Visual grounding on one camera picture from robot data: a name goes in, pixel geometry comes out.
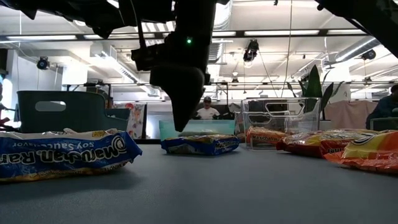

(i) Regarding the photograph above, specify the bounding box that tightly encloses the clear plastic bin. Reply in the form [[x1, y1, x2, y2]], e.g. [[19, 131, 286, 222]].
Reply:
[[241, 96, 322, 150]]

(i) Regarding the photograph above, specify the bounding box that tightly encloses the small teal plastic bin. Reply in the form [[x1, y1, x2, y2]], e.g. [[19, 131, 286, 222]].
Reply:
[[158, 119, 236, 141]]

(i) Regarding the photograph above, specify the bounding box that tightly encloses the potted snake plant white pot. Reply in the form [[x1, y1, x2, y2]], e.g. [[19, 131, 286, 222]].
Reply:
[[286, 64, 345, 131]]

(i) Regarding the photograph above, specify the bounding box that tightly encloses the black linear light fixture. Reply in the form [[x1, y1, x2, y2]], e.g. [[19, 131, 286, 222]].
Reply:
[[0, 27, 368, 44]]

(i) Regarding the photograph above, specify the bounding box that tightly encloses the floral print banner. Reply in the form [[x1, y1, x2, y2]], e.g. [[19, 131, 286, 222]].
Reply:
[[113, 102, 147, 139]]

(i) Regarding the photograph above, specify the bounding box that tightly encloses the pink cloth cover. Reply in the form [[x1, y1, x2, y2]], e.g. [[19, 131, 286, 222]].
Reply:
[[324, 100, 379, 130]]

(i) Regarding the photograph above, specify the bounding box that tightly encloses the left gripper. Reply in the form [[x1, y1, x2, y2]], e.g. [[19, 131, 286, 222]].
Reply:
[[131, 30, 215, 132]]

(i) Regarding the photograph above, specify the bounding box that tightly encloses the blue ramen noodle packet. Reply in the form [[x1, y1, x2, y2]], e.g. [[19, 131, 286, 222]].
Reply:
[[160, 133, 241, 156], [0, 127, 143, 183]]

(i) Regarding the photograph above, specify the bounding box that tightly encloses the black workstation frame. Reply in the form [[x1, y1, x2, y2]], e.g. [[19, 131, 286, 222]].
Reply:
[[62, 80, 112, 103], [203, 80, 230, 121]]

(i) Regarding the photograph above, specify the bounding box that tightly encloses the person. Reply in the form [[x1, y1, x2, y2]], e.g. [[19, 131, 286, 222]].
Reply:
[[195, 96, 221, 121], [365, 83, 398, 130]]

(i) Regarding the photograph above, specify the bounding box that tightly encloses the orange ramen noodle packet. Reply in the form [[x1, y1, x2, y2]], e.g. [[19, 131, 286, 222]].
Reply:
[[323, 130, 398, 174], [245, 126, 289, 147]]

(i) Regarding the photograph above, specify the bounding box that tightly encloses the dark grey-green handled bin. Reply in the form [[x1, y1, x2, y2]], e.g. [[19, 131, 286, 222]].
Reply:
[[16, 90, 131, 134]]

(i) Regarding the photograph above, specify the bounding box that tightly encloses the silver ventilation duct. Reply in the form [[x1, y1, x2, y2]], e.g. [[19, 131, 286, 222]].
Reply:
[[335, 39, 382, 62], [213, 0, 233, 64]]

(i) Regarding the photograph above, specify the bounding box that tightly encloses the background grey storage bin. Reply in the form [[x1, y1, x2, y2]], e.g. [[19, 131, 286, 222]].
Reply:
[[369, 117, 398, 131]]

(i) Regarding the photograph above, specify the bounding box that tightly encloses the black ceiling spotlight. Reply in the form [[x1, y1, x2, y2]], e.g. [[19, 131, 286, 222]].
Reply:
[[361, 49, 377, 61], [242, 39, 260, 63], [36, 55, 50, 70]]

